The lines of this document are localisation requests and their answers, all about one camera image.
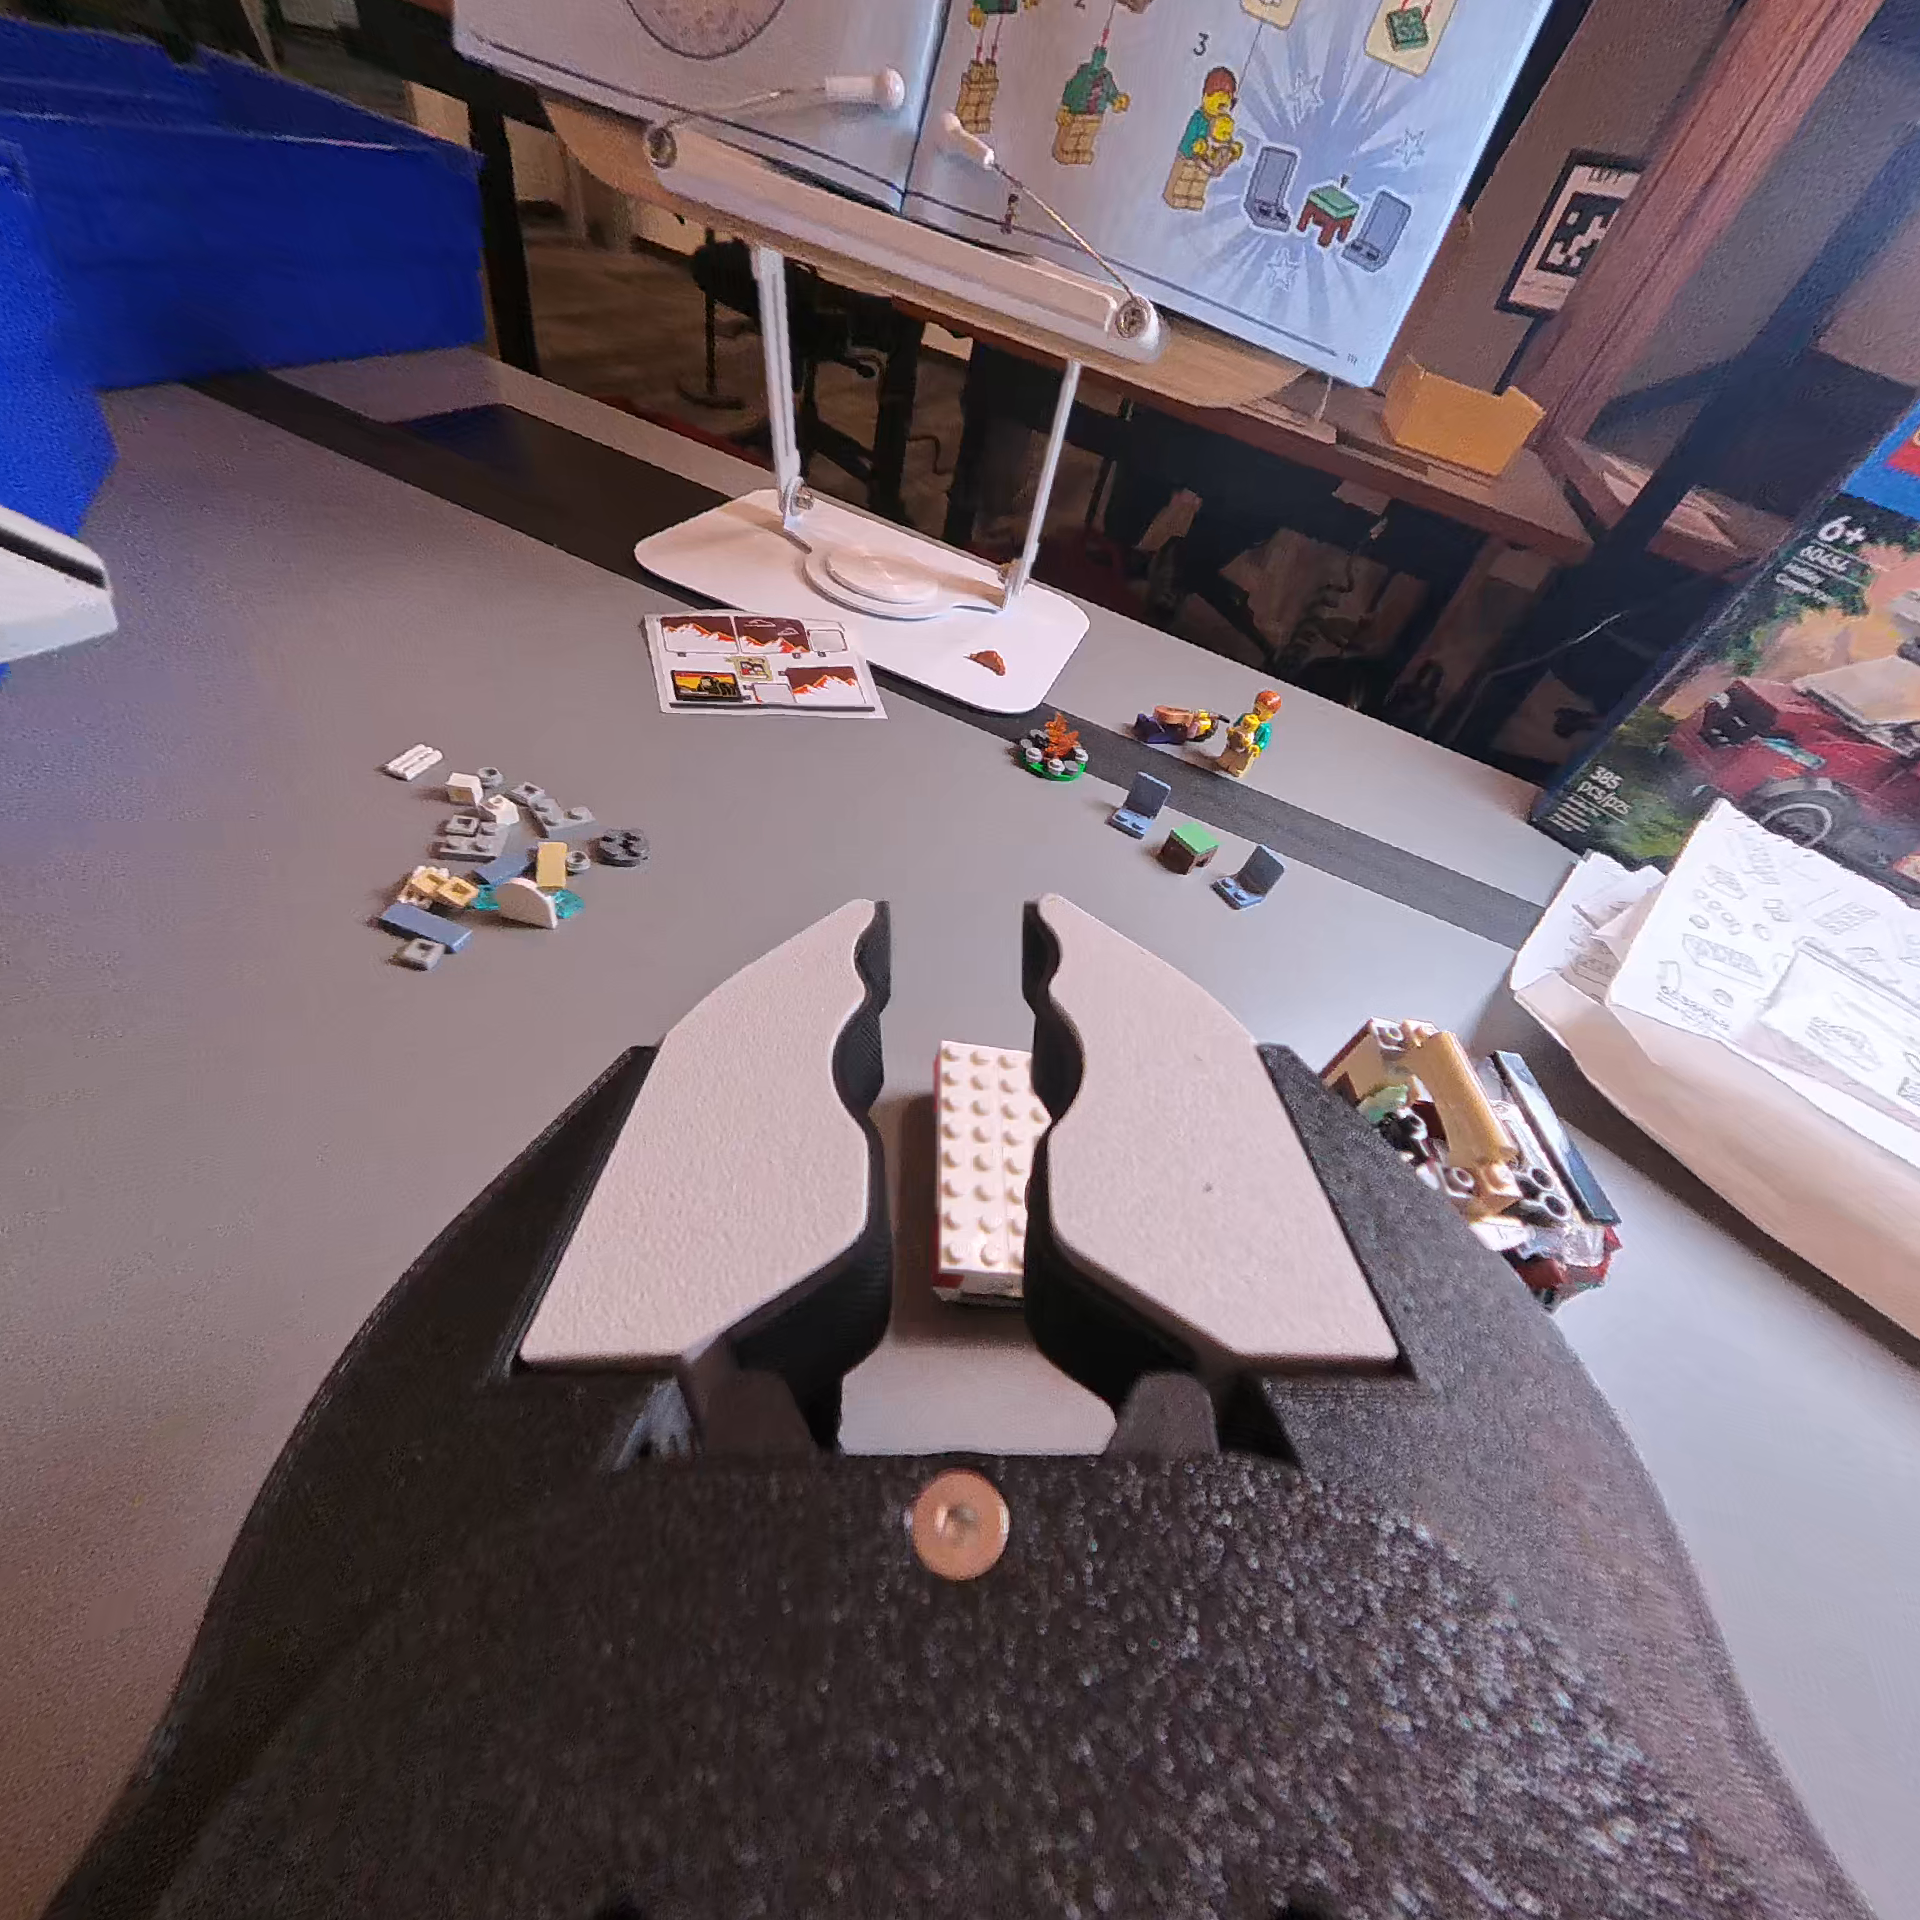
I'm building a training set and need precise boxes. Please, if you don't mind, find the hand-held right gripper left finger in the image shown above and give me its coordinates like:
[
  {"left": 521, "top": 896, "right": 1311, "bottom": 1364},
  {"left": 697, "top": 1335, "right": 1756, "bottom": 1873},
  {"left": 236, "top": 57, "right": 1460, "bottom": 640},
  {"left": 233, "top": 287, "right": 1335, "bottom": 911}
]
[{"left": 515, "top": 896, "right": 896, "bottom": 1449}]

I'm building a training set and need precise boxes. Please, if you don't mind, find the wooden table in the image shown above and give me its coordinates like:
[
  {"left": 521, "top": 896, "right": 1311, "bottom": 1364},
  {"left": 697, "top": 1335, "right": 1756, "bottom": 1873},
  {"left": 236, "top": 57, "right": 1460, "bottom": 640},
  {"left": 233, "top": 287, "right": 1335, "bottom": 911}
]
[{"left": 885, "top": 292, "right": 1595, "bottom": 567}]

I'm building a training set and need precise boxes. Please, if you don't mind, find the blue toy set box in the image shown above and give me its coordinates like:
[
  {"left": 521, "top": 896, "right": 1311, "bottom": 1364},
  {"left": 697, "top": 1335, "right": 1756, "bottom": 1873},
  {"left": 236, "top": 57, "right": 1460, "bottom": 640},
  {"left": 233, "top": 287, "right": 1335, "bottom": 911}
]
[{"left": 1532, "top": 396, "right": 1920, "bottom": 901}]

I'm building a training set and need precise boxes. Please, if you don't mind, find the pile of small toy bricks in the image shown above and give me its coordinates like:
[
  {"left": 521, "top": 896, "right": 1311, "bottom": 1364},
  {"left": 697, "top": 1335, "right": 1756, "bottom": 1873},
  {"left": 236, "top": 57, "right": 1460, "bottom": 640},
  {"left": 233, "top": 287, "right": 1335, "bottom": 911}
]
[{"left": 377, "top": 741, "right": 655, "bottom": 976}]

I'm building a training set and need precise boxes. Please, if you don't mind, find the white book stand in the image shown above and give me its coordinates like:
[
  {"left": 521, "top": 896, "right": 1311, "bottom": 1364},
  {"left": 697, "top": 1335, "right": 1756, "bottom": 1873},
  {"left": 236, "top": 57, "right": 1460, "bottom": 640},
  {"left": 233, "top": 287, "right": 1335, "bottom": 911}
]
[{"left": 543, "top": 69, "right": 1341, "bottom": 721}]

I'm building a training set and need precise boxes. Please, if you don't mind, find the white and red toy vehicle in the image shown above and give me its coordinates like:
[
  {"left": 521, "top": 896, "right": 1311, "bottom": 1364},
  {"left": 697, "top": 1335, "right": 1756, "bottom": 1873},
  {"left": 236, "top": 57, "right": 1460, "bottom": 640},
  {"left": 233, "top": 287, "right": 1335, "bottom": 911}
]
[{"left": 927, "top": 1018, "right": 1627, "bottom": 1312}]

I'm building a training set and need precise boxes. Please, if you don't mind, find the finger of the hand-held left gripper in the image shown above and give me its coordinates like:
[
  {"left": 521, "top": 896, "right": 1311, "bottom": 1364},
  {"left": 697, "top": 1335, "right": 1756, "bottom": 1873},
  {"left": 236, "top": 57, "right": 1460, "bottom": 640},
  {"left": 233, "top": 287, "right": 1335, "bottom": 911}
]
[{"left": 0, "top": 510, "right": 120, "bottom": 662}]

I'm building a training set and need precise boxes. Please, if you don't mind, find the black and white marker sign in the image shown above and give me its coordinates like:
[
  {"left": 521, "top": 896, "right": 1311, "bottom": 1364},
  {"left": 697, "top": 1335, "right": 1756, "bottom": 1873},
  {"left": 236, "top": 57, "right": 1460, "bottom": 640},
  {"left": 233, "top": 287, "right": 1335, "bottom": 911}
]
[{"left": 1497, "top": 152, "right": 1643, "bottom": 315}]

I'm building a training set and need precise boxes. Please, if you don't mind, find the grey desk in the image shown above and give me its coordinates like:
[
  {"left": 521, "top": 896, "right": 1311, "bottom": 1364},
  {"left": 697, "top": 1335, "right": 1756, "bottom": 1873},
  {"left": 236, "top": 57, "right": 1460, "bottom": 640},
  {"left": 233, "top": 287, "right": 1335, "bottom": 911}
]
[{"left": 0, "top": 353, "right": 1920, "bottom": 1920}]

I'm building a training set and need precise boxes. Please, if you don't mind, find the open instruction booklet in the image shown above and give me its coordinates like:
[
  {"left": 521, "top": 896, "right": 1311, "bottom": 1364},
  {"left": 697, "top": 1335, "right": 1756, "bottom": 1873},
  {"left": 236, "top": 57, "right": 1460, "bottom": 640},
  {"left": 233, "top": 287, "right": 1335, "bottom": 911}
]
[{"left": 449, "top": 0, "right": 1560, "bottom": 395}]

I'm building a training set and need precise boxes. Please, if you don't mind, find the small cardboard box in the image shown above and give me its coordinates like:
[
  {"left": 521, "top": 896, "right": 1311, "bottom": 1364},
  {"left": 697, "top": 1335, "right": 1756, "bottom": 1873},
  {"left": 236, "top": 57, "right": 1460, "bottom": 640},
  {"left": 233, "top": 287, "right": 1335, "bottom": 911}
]
[{"left": 1376, "top": 353, "right": 1547, "bottom": 483}]

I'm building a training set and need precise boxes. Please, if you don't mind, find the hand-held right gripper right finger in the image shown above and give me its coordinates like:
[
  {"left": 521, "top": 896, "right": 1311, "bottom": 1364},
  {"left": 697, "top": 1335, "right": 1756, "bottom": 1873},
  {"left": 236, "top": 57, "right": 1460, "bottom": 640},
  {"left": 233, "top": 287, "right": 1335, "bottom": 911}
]
[{"left": 1025, "top": 896, "right": 1407, "bottom": 1437}]

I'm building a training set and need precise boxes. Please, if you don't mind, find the white paper bag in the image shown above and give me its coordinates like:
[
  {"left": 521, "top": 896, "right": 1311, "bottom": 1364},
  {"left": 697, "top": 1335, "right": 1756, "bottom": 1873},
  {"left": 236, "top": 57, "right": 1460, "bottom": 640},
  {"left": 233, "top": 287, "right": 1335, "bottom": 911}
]
[{"left": 1511, "top": 799, "right": 1920, "bottom": 1295}]

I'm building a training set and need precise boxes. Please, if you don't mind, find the sticker sheet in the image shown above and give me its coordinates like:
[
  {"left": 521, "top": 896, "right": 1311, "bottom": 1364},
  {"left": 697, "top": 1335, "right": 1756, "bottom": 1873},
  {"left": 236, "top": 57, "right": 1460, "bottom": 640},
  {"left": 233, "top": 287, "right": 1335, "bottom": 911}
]
[{"left": 645, "top": 607, "right": 885, "bottom": 721}]

